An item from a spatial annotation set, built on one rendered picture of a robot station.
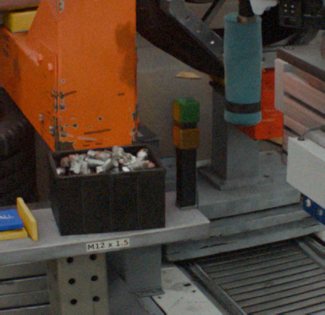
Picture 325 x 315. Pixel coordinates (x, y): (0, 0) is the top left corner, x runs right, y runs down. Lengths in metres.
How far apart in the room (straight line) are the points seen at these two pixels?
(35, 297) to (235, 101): 0.65
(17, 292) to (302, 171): 0.90
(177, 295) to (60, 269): 0.60
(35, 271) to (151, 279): 0.37
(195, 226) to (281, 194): 0.79
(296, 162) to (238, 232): 1.13
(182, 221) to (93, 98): 0.29
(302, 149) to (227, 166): 1.22
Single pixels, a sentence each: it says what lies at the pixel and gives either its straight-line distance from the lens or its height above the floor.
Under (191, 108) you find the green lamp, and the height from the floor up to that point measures 0.65.
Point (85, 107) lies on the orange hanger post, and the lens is 1.87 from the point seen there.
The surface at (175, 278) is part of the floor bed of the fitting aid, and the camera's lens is 2.39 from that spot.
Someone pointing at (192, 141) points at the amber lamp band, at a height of 0.59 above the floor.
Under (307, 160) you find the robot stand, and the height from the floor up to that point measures 0.71.
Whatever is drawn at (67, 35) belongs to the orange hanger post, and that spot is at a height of 0.78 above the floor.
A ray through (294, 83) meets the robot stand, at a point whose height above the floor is 0.75.
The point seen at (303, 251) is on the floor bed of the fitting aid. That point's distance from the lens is 2.59.
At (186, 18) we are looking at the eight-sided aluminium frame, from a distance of 2.25.
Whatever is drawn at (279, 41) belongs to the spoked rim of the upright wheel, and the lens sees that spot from 2.46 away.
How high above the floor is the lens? 1.17
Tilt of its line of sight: 19 degrees down
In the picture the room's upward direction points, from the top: straight up
